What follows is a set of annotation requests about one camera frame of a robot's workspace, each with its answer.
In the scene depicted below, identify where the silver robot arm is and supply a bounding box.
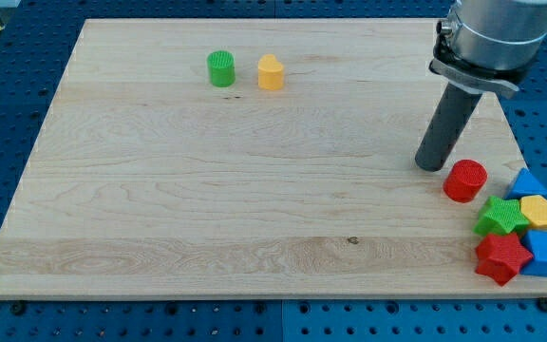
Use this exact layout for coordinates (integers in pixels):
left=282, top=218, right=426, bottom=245
left=429, top=0, right=547, bottom=99

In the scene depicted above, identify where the light wooden board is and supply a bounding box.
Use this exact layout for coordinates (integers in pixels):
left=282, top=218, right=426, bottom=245
left=0, top=19, right=547, bottom=300

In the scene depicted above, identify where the green cylinder block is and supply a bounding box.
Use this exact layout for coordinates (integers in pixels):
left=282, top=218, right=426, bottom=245
left=207, top=50, right=236, bottom=87

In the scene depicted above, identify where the red cylinder block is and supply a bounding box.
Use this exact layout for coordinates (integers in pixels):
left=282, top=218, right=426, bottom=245
left=443, top=160, right=488, bottom=203

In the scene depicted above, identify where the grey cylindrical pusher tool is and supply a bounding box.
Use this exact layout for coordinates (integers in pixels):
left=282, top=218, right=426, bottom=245
left=415, top=83, right=482, bottom=172

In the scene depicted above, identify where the green star block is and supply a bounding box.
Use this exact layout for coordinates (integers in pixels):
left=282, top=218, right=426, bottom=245
left=473, top=196, right=530, bottom=237

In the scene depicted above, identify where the red star block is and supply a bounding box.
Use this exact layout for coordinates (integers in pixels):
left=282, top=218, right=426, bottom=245
left=475, top=233, right=534, bottom=286

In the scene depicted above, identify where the blue triangle block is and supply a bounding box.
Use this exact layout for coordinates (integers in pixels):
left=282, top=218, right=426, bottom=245
left=504, top=168, right=547, bottom=200

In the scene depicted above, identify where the yellow hexagon block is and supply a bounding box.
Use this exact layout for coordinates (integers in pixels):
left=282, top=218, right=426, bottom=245
left=519, top=195, right=547, bottom=231

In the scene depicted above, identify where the blue cube block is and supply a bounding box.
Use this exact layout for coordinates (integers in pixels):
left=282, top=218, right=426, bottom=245
left=520, top=230, right=547, bottom=277

